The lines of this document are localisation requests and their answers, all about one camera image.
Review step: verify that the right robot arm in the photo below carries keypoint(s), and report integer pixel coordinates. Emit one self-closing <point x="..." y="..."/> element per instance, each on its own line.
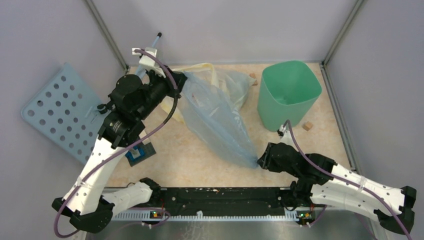
<point x="322" y="181"/>

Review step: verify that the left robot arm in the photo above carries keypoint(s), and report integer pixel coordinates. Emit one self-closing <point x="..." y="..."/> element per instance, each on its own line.
<point x="90" y="209"/>

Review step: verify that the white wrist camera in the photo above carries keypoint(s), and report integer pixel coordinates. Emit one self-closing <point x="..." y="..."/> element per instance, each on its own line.
<point x="285" y="136"/>
<point x="146" y="64"/>

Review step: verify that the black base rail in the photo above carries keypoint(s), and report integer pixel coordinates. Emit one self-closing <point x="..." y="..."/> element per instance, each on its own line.
<point x="226" y="201"/>

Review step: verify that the light blue plastic bag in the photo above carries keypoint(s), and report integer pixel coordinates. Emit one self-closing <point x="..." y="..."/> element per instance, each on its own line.
<point x="225" y="136"/>

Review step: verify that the green plastic trash bin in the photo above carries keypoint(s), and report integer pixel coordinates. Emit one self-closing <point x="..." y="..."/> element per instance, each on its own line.
<point x="287" y="92"/>

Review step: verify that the light blue perforated board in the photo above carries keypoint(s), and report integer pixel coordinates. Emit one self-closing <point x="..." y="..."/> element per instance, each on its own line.
<point x="65" y="111"/>

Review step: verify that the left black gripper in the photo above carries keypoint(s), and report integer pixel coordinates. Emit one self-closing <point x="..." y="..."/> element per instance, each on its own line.
<point x="179" y="78"/>

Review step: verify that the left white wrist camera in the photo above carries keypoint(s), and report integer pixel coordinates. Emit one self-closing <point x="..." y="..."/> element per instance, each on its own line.
<point x="146" y="64"/>

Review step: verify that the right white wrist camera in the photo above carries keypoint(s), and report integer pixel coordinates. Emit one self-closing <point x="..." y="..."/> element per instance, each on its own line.
<point x="285" y="136"/>

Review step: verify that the light blue tripod stand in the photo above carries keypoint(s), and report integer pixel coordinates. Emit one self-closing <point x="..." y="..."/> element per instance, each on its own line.
<point x="151" y="51"/>

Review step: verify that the wooden block near bin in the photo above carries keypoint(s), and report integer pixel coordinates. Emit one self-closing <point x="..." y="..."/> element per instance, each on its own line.
<point x="254" y="79"/>

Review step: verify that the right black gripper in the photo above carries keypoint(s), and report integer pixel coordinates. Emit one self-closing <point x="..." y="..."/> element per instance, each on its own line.
<point x="266" y="161"/>

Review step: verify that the blue clamp block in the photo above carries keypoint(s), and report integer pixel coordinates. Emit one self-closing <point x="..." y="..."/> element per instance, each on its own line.
<point x="139" y="153"/>

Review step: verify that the translucent white yellow trash bag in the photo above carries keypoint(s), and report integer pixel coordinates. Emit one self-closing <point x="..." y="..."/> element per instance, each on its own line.
<point x="228" y="86"/>

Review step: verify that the wooden cube block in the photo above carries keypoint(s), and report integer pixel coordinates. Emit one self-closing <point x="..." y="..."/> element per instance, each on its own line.
<point x="307" y="126"/>

